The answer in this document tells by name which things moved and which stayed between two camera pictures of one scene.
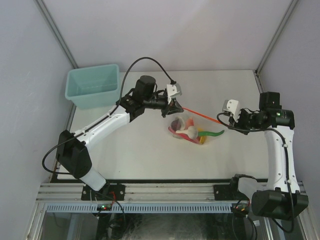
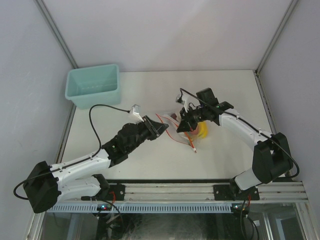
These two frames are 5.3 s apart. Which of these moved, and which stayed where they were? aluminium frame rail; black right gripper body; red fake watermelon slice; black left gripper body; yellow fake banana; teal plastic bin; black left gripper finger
Moved: red fake watermelon slice; black right gripper body; black left gripper body; yellow fake banana; black left gripper finger
Stayed: teal plastic bin; aluminium frame rail
